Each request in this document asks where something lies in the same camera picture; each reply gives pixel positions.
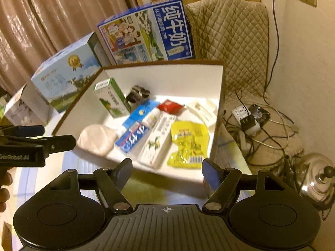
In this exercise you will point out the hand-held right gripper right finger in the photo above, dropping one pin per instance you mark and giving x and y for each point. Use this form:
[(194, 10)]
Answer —
[(212, 174)]

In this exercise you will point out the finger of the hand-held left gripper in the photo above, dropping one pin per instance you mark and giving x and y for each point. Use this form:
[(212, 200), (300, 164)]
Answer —
[(28, 130), (60, 142)]

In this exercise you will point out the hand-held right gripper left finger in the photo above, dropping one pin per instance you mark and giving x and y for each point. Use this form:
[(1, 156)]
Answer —
[(124, 169)]

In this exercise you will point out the clear case with blue label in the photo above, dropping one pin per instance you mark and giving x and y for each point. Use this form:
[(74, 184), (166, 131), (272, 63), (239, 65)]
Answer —
[(130, 138)]

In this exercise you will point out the long white medicine box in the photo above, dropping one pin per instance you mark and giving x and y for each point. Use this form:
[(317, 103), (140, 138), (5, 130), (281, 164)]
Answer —
[(154, 143)]

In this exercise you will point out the yellow snack packet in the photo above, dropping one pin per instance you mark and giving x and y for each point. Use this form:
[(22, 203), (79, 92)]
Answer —
[(188, 141)]

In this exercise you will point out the blue and white sachet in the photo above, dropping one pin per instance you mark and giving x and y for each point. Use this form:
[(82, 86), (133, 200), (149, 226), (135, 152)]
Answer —
[(136, 115)]

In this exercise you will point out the white plastic holder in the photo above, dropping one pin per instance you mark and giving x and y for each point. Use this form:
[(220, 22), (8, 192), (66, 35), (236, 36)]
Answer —
[(202, 111)]

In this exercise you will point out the green and white box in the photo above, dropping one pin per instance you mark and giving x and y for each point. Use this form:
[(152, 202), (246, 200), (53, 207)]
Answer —
[(112, 102)]

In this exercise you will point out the black snack packet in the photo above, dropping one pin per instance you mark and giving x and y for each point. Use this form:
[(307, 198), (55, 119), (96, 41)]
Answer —
[(137, 94)]

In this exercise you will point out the red snack packet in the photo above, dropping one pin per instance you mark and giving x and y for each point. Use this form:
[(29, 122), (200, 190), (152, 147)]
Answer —
[(170, 106)]

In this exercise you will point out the brown cardboard box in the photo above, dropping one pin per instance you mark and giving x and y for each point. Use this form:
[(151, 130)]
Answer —
[(170, 78)]

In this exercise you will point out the person's left hand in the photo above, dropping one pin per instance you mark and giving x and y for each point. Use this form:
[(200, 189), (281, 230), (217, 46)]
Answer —
[(4, 196)]

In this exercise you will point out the white appliance box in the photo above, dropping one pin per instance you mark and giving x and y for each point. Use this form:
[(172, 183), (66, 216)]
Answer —
[(23, 107)]

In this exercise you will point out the checked tablecloth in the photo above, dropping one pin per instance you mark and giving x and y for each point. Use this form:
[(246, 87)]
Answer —
[(78, 162)]

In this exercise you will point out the white power strip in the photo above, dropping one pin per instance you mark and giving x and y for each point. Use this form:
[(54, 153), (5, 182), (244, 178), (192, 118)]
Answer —
[(242, 142)]

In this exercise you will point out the light blue milk carton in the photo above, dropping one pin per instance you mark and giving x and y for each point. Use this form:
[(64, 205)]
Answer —
[(62, 81)]

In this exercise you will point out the black and white plug adapter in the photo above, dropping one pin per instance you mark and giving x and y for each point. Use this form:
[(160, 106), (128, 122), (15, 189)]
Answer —
[(250, 126)]

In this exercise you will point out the white socket adapter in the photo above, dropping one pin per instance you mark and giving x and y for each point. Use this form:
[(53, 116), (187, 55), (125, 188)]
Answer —
[(240, 113)]

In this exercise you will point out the small black fan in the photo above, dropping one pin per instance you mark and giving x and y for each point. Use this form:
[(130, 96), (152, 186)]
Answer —
[(259, 112)]

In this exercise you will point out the metal kettle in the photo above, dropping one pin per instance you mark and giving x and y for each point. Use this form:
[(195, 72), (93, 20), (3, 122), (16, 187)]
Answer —
[(316, 180)]

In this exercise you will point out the brown curtain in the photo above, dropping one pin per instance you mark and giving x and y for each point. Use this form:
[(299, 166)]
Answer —
[(65, 10)]

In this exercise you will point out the beige quilted chair cover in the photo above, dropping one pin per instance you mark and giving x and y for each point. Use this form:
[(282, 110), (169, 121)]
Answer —
[(230, 36)]

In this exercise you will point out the blue cartoon print milk carton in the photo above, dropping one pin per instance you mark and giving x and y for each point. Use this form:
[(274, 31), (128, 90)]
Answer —
[(157, 31)]

